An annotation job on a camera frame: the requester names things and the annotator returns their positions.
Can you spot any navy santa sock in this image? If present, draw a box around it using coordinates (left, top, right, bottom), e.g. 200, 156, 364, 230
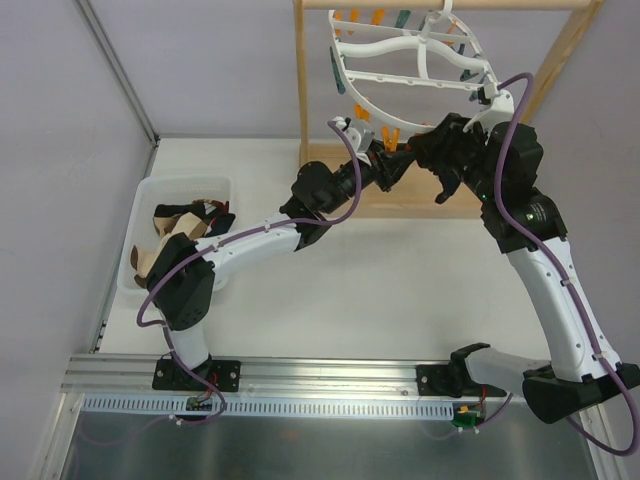
435, 171, 461, 205

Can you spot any white plastic clip hanger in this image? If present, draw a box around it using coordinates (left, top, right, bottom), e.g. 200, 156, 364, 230
327, 0, 501, 132

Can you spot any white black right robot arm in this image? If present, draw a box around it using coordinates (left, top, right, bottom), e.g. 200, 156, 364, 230
406, 114, 639, 424

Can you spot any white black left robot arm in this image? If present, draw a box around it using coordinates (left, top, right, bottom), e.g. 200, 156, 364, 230
143, 141, 415, 392

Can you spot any wooden hanger stand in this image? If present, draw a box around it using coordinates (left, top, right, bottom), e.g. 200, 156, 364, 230
292, 0, 607, 219

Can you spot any pile of dark socks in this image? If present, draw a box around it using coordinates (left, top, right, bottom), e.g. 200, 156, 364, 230
153, 199, 236, 240

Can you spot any orange clothespin middle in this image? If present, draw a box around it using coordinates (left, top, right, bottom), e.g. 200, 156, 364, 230
381, 126, 400, 152

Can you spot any orange clothespin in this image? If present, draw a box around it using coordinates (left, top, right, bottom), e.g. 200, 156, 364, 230
381, 126, 400, 152
354, 104, 371, 129

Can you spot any orange clothespin upper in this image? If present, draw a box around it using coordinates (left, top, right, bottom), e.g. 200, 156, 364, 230
354, 104, 371, 129

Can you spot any beige brown sock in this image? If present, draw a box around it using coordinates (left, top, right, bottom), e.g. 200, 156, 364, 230
129, 206, 208, 289

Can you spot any white perforated plastic basket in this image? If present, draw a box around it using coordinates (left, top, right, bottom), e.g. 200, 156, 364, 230
117, 173, 235, 301

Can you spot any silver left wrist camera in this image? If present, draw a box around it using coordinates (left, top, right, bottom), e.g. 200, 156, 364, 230
329, 116, 374, 154

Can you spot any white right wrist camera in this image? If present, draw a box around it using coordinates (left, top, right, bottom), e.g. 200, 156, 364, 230
463, 83, 515, 133

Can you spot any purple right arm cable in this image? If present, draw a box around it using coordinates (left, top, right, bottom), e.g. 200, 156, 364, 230
493, 72, 637, 456

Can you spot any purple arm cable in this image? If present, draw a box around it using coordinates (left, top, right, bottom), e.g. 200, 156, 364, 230
136, 119, 364, 426
493, 72, 637, 456

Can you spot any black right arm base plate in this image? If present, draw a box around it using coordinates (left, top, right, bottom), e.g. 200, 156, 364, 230
415, 363, 507, 398

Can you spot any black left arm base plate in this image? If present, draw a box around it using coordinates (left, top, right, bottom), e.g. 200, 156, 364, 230
152, 358, 241, 392

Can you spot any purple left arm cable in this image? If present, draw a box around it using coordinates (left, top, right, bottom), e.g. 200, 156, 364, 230
136, 119, 364, 426

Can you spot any white slotted cable duct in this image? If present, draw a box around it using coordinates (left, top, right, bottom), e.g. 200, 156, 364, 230
82, 394, 454, 422

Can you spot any aluminium mounting rail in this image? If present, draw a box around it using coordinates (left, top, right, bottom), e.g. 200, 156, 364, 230
60, 354, 442, 400

